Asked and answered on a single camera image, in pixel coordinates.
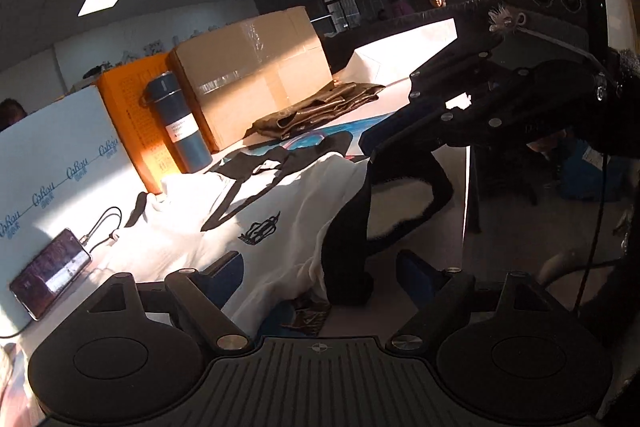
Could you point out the large cardboard box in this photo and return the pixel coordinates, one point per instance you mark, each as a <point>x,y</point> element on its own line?
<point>250,77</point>

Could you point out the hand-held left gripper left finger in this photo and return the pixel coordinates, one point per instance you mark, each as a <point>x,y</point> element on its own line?
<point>226,274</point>

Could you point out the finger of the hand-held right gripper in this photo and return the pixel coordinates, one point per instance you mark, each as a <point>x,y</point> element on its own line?
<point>450,77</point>
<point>395,132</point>

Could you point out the brown folded garment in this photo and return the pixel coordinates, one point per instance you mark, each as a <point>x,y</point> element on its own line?
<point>310,107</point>

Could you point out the orange box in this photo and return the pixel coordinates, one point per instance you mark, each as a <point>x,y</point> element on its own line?
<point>132,122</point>

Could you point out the blue thermos bottle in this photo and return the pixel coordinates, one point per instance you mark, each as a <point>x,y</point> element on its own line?
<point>180,127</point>

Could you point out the blue printed mat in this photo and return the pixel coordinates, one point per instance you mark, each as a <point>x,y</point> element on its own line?
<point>320,132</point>

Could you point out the ceiling light panel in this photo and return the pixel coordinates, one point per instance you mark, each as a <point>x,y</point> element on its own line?
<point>103,0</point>

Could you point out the white and black sweatshirt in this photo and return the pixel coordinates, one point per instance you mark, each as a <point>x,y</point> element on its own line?
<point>280,227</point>

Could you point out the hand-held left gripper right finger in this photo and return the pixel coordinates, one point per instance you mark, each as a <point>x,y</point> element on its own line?
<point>416,274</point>

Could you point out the white box with blue print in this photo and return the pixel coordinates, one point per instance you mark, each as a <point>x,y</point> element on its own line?
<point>60,157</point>

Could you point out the smartphone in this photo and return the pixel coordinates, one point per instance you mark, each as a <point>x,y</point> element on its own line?
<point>50,274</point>

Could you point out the blue bag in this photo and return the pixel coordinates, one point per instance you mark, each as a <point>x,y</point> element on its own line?
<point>595,174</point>

